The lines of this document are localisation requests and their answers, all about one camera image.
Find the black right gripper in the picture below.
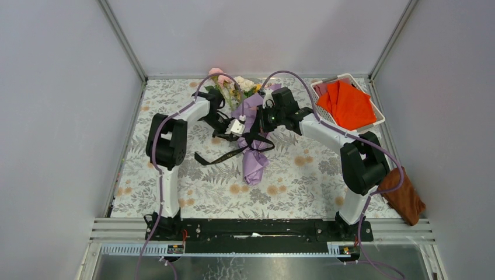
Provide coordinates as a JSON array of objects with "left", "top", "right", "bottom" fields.
[{"left": 250, "top": 104, "right": 285, "bottom": 134}]

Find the black strap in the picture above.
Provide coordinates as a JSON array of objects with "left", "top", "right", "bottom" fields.
[{"left": 193, "top": 115, "right": 276, "bottom": 166}]

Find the pink fake flower stem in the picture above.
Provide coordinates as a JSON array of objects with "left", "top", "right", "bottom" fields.
[{"left": 208, "top": 68, "right": 236, "bottom": 110}]

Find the white fake flower stem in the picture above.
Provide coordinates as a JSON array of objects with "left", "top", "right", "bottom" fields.
[{"left": 231, "top": 76, "right": 256, "bottom": 100}]

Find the pink and purple wrapping paper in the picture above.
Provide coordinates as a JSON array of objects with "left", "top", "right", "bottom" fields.
[{"left": 231, "top": 93, "right": 271, "bottom": 186}]

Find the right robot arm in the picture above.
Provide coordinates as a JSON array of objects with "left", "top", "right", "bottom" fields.
[{"left": 255, "top": 87, "right": 390, "bottom": 240}]

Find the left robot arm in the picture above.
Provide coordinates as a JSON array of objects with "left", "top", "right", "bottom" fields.
[{"left": 145, "top": 88, "right": 233, "bottom": 240}]

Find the orange folded paper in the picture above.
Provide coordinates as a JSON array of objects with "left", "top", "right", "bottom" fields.
[{"left": 316, "top": 80, "right": 377, "bottom": 130}]

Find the floral patterned tablecloth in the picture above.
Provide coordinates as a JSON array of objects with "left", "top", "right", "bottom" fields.
[{"left": 110, "top": 77, "right": 403, "bottom": 220}]

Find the brown cloth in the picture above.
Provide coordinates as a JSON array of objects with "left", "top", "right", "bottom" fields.
[{"left": 378, "top": 167, "right": 426, "bottom": 226}]

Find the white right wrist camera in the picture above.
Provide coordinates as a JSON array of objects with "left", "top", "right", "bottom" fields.
[{"left": 262, "top": 88, "right": 275, "bottom": 109}]

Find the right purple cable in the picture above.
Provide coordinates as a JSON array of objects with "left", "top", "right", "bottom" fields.
[{"left": 260, "top": 71, "right": 406, "bottom": 280}]

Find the purple cable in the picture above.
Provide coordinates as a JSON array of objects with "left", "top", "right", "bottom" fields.
[
  {"left": 260, "top": 71, "right": 406, "bottom": 280},
  {"left": 133, "top": 73, "right": 247, "bottom": 280}
]

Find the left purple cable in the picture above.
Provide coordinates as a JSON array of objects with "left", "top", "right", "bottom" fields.
[{"left": 133, "top": 73, "right": 247, "bottom": 280}]

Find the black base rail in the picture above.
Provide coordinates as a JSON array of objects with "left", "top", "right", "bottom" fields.
[{"left": 144, "top": 213, "right": 374, "bottom": 254}]

